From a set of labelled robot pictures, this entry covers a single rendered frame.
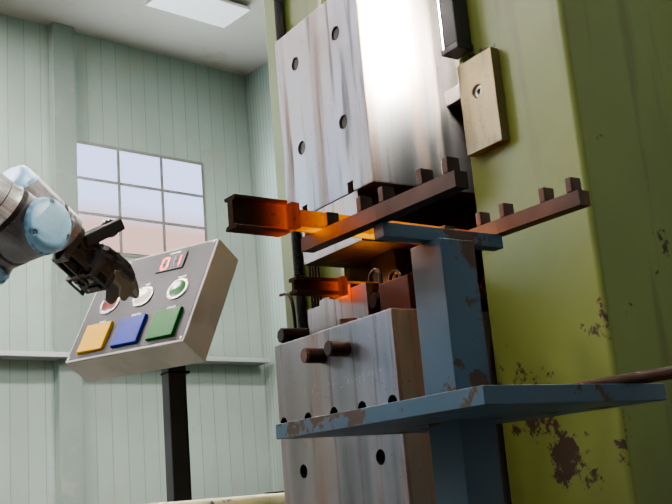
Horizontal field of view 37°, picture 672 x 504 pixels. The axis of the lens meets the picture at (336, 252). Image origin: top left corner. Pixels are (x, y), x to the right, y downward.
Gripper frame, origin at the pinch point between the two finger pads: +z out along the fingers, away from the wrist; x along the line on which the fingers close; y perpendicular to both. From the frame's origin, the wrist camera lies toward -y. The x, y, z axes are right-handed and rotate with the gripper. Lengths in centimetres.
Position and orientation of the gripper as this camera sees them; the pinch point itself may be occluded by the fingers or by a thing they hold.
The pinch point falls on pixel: (134, 290)
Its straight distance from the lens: 210.2
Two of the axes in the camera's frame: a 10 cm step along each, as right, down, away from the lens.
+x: 8.5, -1.9, -5.0
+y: -1.9, 7.6, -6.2
